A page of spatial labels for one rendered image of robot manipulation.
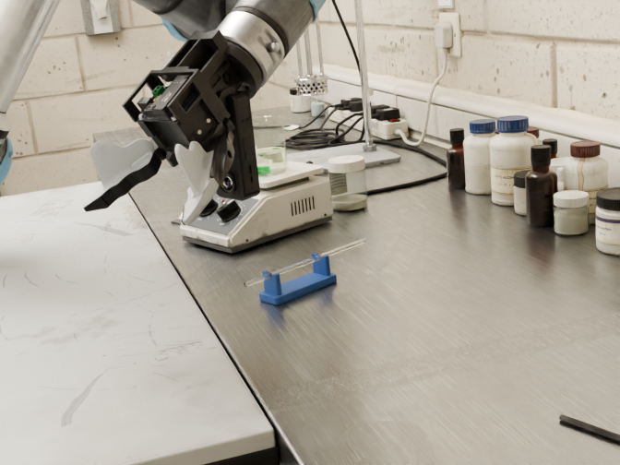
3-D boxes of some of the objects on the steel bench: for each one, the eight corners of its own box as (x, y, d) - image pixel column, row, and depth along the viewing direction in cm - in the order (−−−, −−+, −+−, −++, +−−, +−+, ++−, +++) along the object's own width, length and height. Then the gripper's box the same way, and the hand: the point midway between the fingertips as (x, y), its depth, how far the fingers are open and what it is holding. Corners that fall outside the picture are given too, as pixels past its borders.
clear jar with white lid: (375, 204, 147) (372, 156, 145) (354, 213, 143) (350, 163, 141) (345, 201, 151) (341, 154, 149) (324, 210, 147) (319, 161, 145)
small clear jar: (583, 225, 125) (583, 188, 124) (593, 234, 121) (593, 196, 119) (550, 229, 125) (549, 192, 124) (558, 238, 121) (557, 199, 120)
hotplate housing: (232, 256, 127) (224, 201, 125) (179, 242, 137) (172, 190, 135) (346, 218, 141) (341, 167, 139) (292, 208, 151) (286, 160, 149)
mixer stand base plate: (255, 184, 170) (254, 179, 169) (231, 167, 188) (230, 162, 188) (403, 160, 178) (402, 155, 177) (366, 146, 196) (365, 141, 196)
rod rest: (277, 306, 107) (273, 277, 106) (258, 300, 109) (255, 272, 108) (338, 281, 113) (335, 254, 112) (319, 277, 115) (316, 249, 114)
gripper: (145, 32, 98) (30, 164, 89) (280, 23, 85) (162, 176, 76) (186, 92, 103) (82, 222, 94) (320, 92, 91) (214, 243, 82)
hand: (135, 223), depth 87 cm, fingers open, 14 cm apart
